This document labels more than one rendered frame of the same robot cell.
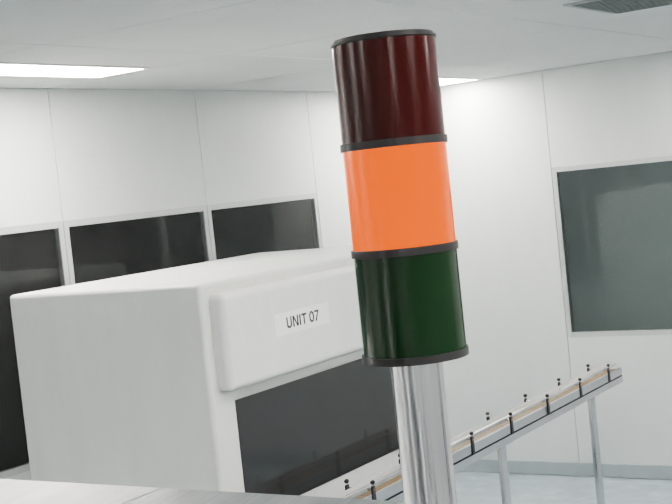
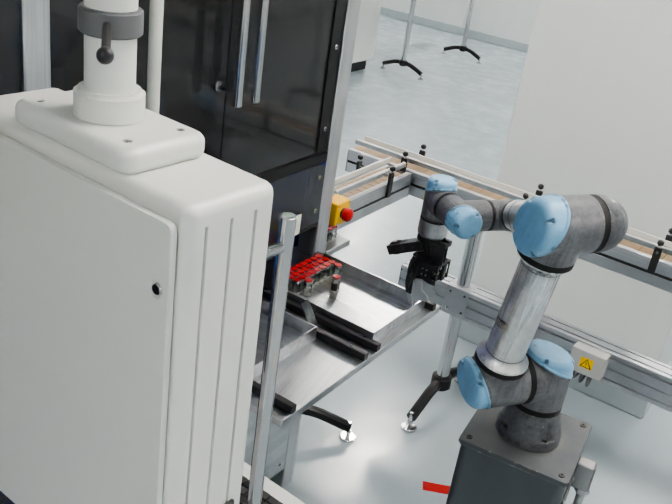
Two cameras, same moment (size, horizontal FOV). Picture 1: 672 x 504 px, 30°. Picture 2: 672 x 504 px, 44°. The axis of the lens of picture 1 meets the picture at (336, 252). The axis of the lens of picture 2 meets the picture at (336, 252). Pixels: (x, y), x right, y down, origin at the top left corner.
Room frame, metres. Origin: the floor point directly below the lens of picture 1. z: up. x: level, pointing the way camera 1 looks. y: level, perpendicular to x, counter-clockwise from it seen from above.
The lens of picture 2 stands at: (-1.61, -0.13, 1.97)
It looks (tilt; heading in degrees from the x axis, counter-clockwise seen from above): 26 degrees down; 358
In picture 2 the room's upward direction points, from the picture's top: 9 degrees clockwise
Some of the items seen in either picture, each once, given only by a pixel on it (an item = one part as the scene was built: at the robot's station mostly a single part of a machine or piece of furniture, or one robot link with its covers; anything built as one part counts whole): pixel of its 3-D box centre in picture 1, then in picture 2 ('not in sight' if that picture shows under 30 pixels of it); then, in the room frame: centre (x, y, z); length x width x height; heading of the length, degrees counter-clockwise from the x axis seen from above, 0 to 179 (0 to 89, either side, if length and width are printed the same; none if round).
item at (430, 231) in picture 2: not in sight; (433, 227); (0.31, -0.42, 1.14); 0.08 x 0.08 x 0.05
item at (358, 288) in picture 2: not in sight; (346, 295); (0.34, -0.23, 0.90); 0.34 x 0.26 x 0.04; 56
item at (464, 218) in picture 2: not in sight; (464, 216); (0.22, -0.47, 1.22); 0.11 x 0.11 x 0.08; 22
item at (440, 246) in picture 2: not in sight; (429, 257); (0.30, -0.43, 1.06); 0.09 x 0.08 x 0.12; 57
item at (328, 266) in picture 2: not in sight; (313, 277); (0.40, -0.14, 0.90); 0.18 x 0.02 x 0.05; 146
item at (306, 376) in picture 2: not in sight; (293, 320); (0.22, -0.10, 0.87); 0.70 x 0.48 x 0.02; 147
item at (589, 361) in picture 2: not in sight; (588, 361); (0.83, -1.12, 0.50); 0.12 x 0.05 x 0.09; 57
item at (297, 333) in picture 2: not in sight; (228, 324); (0.12, 0.05, 0.90); 0.34 x 0.26 x 0.04; 57
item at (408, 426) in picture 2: not in sight; (439, 389); (1.17, -0.71, 0.07); 0.50 x 0.08 x 0.14; 147
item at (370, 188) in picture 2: not in sight; (345, 193); (1.00, -0.21, 0.92); 0.69 x 0.16 x 0.16; 147
